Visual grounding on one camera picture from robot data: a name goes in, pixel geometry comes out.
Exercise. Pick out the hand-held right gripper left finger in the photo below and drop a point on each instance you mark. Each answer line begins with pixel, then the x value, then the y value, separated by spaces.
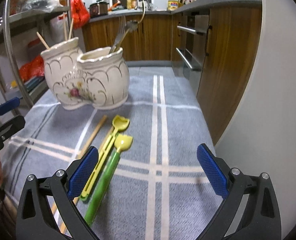
pixel 84 172

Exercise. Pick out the yellow oil bottle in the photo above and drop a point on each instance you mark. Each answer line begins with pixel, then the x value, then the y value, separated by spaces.
pixel 173 4

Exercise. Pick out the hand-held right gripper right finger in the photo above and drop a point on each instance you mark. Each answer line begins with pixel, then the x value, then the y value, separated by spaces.
pixel 211 170

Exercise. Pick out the metal shelf rack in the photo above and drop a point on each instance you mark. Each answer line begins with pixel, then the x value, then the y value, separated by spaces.
pixel 10 50

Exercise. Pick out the grey plaid cloth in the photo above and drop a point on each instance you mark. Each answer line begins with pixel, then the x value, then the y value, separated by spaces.
pixel 178 120

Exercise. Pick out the steel built-in oven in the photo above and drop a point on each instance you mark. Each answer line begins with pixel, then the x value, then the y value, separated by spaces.
pixel 191 45

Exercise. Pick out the silver spoon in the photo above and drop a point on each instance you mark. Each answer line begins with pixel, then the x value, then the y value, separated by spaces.
pixel 132 25

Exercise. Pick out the cream ceramic double utensil holder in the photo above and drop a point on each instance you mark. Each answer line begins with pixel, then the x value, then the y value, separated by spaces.
pixel 98 80

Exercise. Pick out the amber bottles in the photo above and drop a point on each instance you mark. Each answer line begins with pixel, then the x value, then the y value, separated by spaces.
pixel 131 3

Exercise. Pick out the hanging red plastic bag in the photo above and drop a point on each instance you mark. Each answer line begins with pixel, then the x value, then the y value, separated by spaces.
pixel 79 10

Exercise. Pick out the wooden sink cabinet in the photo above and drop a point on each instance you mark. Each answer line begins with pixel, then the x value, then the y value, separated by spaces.
pixel 155 40

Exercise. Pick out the white plastic bag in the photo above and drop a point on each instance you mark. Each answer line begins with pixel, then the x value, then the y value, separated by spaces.
pixel 58 28

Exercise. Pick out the silver fork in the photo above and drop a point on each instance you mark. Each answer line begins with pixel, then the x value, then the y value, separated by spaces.
pixel 122 27

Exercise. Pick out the yellow-cap bottle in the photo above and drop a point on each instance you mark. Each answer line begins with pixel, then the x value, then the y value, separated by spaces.
pixel 13 84

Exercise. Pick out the wooden counter rack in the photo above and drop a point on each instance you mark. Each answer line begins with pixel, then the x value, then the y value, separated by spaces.
pixel 186 0

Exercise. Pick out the red-lid plastic container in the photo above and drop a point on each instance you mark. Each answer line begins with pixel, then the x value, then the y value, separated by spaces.
pixel 34 46

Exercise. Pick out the crumpled red plastic bag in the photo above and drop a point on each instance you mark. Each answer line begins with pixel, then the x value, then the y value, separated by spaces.
pixel 33 67

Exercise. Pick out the wooden side cabinet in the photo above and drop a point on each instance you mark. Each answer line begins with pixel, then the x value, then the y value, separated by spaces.
pixel 228 67

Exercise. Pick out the yellow plastic utensil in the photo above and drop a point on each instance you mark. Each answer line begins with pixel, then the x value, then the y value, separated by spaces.
pixel 121 123

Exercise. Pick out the dark red rice cooker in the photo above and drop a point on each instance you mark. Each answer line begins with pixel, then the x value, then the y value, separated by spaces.
pixel 98 8

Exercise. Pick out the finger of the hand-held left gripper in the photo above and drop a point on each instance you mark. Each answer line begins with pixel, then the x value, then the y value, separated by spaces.
pixel 12 125
pixel 8 105

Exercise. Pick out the clear plastic bag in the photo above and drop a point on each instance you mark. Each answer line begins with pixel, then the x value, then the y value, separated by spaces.
pixel 42 1

